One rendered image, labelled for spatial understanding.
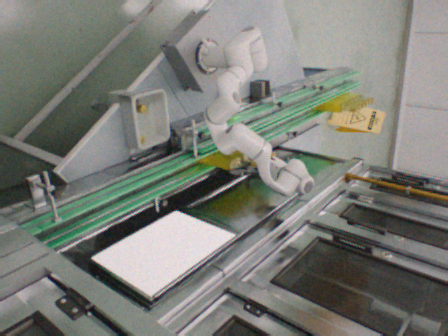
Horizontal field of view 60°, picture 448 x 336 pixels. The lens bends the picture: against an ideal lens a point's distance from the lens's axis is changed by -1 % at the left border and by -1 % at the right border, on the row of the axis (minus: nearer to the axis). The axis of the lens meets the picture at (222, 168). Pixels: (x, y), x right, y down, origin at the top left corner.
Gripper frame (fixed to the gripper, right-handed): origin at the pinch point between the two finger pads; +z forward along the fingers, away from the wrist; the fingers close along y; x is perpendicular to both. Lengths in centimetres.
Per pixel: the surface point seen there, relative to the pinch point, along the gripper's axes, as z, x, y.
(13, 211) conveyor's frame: 11, 95, 7
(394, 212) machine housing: -45, -33, -17
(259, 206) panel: -11.1, 9.9, -12.3
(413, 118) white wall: 231, -536, -144
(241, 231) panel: -22.4, 27.8, -11.3
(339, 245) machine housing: -46.1, 2.2, -16.2
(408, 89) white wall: 246, -533, -95
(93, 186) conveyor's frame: 13, 68, 7
